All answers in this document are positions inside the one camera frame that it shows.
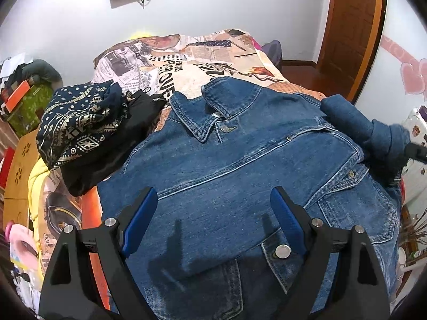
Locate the brown wooden door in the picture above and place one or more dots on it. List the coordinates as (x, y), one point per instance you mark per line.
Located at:
(353, 23)

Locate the yellow curved hoop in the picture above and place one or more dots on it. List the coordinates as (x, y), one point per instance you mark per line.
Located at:
(141, 35)

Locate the red box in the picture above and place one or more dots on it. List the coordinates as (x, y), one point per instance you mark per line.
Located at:
(6, 166)

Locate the newspaper print blanket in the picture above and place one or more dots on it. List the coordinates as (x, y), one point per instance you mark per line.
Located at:
(186, 73)

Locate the pink heart wall sticker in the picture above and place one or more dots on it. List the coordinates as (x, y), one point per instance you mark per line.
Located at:
(412, 73)

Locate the white stickered case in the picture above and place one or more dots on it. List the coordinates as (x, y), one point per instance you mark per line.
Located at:
(415, 180)

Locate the purple pillow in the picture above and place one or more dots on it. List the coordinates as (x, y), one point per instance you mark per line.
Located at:
(273, 51)

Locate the blue denim jacket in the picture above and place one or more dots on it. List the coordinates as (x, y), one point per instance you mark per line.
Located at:
(216, 160)

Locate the pink plastic item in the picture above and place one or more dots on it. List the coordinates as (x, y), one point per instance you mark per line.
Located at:
(21, 243)

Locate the dried twig bundle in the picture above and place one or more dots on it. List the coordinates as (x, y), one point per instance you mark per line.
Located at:
(413, 230)

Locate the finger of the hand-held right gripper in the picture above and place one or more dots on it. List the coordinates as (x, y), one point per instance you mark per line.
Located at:
(417, 152)

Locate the white crumpled clutter pile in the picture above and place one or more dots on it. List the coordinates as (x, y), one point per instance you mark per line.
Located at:
(11, 66)

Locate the black folded cloth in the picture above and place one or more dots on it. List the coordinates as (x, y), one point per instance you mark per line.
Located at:
(100, 170)

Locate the orange box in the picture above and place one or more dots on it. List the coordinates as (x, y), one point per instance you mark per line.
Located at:
(18, 95)

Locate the yellow cloth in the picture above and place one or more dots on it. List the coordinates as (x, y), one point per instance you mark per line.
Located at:
(35, 186)

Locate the navy patterned folded cloth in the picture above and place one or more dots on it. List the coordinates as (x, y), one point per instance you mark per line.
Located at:
(76, 123)

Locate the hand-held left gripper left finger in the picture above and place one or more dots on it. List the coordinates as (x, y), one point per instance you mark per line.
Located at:
(140, 220)

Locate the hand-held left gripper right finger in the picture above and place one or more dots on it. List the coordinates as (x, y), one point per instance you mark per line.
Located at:
(283, 213)

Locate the grey cloth bundle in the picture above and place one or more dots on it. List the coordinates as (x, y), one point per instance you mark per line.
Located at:
(43, 70)

